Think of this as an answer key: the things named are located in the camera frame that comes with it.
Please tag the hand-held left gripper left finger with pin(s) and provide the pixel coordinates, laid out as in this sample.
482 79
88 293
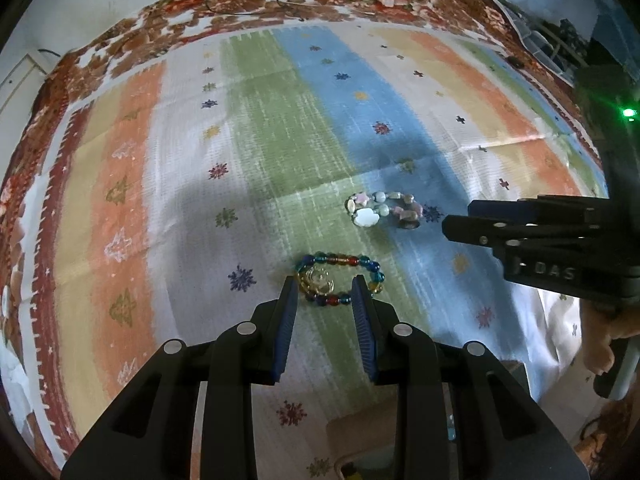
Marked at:
281 332

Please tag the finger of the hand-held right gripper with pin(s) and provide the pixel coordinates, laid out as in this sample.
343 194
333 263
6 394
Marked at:
505 207
480 232

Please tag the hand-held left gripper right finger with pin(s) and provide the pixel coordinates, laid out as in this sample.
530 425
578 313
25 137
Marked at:
364 332

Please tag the person's right hand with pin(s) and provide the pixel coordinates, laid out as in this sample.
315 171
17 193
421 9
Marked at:
597 342

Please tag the beige box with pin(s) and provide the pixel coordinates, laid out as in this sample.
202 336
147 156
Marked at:
385 440

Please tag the clear plastic storage box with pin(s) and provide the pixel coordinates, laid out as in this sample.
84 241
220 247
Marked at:
537 42

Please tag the striped pastel mat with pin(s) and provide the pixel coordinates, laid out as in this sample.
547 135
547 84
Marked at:
240 160

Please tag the striped patterned tablecloth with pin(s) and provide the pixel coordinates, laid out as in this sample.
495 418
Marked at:
60 85

